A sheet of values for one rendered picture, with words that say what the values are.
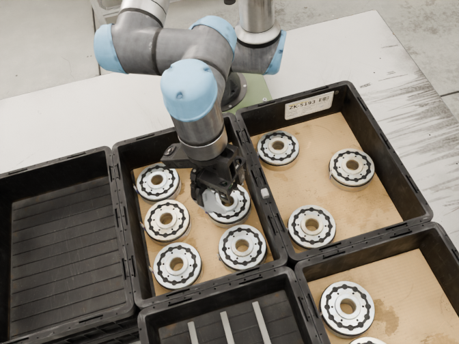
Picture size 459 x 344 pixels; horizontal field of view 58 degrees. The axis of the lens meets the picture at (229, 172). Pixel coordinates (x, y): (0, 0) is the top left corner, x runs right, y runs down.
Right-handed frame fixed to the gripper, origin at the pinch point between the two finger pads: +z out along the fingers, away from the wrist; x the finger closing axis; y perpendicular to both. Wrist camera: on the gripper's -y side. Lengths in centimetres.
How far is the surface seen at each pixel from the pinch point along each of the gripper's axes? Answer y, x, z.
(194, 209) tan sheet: -7.2, -1.0, 10.8
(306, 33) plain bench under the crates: -15, 80, 26
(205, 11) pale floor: -116, 152, 94
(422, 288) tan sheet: 43.5, 5.6, 13.0
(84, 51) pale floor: -167, 88, 90
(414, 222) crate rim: 37.0, 13.4, 2.9
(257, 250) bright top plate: 11.3, -3.9, 8.4
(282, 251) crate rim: 17.4, -3.9, 1.7
